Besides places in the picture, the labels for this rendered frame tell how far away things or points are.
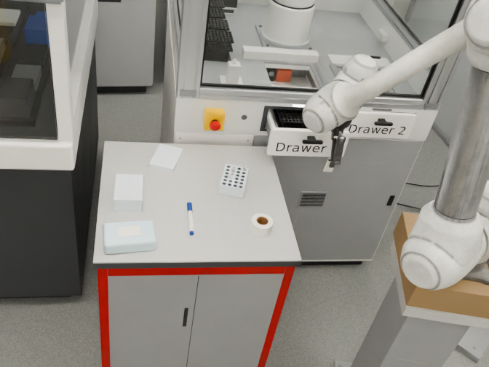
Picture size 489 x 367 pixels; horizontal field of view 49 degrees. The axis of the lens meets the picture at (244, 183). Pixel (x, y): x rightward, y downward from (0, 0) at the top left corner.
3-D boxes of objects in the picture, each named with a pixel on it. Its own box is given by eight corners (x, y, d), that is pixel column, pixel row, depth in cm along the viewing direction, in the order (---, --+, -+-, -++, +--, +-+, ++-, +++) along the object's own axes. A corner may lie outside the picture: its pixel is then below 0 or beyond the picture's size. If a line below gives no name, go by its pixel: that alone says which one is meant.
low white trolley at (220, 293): (262, 388, 214) (302, 260, 165) (100, 397, 202) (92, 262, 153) (242, 274, 257) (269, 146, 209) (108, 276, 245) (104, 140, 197)
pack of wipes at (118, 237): (152, 228, 167) (153, 218, 164) (156, 251, 160) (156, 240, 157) (102, 231, 163) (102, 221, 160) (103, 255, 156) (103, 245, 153)
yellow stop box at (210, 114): (223, 132, 198) (225, 116, 193) (204, 131, 196) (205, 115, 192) (222, 124, 201) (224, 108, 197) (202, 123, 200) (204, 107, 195)
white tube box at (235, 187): (242, 197, 184) (244, 189, 181) (218, 193, 184) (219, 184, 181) (247, 175, 193) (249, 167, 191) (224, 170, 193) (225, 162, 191)
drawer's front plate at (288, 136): (343, 157, 200) (351, 132, 193) (266, 155, 194) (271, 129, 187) (341, 154, 201) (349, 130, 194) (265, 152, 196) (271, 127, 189)
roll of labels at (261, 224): (272, 237, 171) (274, 229, 168) (250, 237, 170) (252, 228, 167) (269, 222, 176) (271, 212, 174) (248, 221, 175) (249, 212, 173)
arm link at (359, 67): (343, 81, 170) (320, 101, 163) (359, 41, 158) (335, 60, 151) (371, 100, 167) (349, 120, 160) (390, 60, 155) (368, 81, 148)
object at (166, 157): (172, 172, 188) (173, 169, 187) (148, 167, 189) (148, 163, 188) (183, 151, 198) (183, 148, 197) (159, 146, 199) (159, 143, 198)
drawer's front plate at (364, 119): (407, 138, 216) (418, 116, 209) (339, 136, 211) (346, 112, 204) (406, 136, 218) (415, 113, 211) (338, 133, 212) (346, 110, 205)
